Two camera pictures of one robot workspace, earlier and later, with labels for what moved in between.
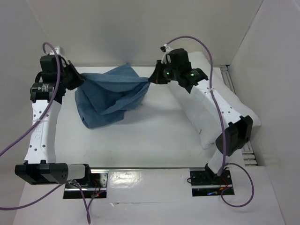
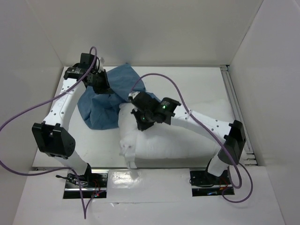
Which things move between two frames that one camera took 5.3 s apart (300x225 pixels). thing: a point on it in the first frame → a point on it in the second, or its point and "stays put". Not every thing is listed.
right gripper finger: x=159 y=75 → x=144 y=119
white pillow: x=208 y=126 → x=160 y=143
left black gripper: x=79 y=79 → x=105 y=89
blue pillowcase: x=102 y=98 stays put
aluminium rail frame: x=247 y=152 stays put
